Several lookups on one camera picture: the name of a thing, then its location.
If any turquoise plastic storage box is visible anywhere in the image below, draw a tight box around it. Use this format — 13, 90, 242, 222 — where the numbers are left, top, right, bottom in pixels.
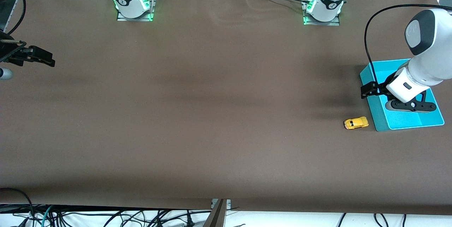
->
359, 59, 445, 132

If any black looped floor cable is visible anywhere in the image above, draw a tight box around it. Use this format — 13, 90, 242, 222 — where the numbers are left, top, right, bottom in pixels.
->
0, 187, 36, 220

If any aluminium support post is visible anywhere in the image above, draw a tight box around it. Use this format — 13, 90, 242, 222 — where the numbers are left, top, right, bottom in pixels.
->
203, 199, 232, 227

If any yellow beetle toy car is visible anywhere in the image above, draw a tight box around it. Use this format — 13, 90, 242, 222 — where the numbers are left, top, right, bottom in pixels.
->
344, 116, 369, 130

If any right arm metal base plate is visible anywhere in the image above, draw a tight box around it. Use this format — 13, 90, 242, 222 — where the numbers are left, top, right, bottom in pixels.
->
117, 0, 156, 22

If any green cable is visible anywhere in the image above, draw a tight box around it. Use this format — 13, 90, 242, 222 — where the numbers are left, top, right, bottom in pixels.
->
41, 204, 54, 227

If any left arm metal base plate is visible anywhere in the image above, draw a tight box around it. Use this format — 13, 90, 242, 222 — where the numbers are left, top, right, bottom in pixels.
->
303, 0, 341, 26

